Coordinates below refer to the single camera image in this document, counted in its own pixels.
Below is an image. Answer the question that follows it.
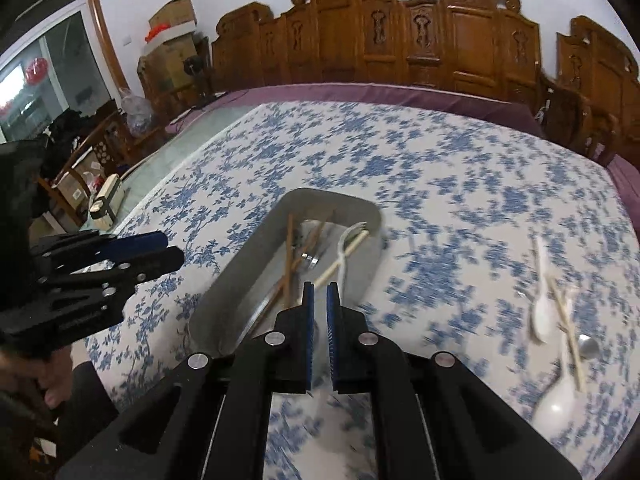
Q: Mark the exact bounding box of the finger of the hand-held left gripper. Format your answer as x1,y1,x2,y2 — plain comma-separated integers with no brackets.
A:
30,230,168,273
47,246,185,308

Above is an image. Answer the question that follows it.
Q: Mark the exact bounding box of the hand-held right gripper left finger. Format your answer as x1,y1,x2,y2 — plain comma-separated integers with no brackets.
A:
55,281,316,480

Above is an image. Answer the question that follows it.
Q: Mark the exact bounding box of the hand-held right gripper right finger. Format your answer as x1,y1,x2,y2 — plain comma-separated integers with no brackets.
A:
326,282,583,480

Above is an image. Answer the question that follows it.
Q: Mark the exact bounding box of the rectangular metal tray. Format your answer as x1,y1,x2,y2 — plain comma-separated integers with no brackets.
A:
189,187,383,361

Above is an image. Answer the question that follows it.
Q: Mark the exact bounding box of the white plastic fork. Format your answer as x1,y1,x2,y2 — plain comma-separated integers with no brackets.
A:
336,221,370,291

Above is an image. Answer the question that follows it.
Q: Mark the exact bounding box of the metal fork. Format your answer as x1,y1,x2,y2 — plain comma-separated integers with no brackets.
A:
292,232,331,273

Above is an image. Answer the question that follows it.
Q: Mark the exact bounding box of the light bamboo chopstick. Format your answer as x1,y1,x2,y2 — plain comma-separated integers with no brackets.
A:
312,230,371,286
545,275,587,393

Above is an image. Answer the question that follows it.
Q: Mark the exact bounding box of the person's left hand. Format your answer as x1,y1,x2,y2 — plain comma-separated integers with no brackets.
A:
0,347,76,408

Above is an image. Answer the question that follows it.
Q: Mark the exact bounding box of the beige plastic case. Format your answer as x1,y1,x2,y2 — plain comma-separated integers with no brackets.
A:
89,174,124,231

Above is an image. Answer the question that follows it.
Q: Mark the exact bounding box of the pile of black bags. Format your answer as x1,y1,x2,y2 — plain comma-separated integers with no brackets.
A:
42,110,93,181

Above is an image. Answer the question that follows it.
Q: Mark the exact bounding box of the wooden chair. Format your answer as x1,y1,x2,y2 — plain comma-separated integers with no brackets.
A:
37,110,131,228

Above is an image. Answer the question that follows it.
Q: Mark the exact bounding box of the crumpled clear plastic bag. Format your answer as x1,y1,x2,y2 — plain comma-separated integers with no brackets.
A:
118,87,153,136

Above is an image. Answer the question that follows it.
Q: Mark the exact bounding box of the red window decoration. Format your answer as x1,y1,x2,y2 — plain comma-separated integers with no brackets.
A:
26,58,51,86

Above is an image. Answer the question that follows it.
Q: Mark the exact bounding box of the blue floral tablecloth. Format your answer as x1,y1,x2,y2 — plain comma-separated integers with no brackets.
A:
85,101,640,480

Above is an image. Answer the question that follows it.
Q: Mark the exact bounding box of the large cardboard box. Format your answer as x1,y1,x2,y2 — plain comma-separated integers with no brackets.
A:
142,35,198,91

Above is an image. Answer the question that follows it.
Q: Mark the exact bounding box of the small white plastic spoon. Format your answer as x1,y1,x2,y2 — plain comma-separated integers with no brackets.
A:
529,237,556,345

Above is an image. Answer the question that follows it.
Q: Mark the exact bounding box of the large white plastic spoon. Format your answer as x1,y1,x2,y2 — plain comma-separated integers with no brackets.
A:
530,295,581,428

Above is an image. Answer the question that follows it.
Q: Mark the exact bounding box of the small cardboard box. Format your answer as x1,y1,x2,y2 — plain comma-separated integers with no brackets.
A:
148,0,197,31

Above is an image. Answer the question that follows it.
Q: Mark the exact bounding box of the purple sofa cushion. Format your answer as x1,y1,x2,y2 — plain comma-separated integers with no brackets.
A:
165,82,546,138

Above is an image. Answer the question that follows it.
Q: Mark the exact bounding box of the metal spoon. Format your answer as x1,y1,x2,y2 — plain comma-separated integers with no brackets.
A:
575,332,602,361

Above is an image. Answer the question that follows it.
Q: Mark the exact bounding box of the carved wooden sofa bench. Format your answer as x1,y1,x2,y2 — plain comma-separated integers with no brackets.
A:
210,0,546,93

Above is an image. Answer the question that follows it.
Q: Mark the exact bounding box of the purple armchair cushion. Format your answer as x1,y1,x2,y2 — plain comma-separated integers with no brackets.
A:
605,155,640,211

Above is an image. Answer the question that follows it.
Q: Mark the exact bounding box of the carved wooden armchair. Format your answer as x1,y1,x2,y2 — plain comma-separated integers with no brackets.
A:
537,15,640,168

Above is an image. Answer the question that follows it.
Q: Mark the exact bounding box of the wooden door frame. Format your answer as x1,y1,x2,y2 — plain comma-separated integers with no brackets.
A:
32,0,131,106

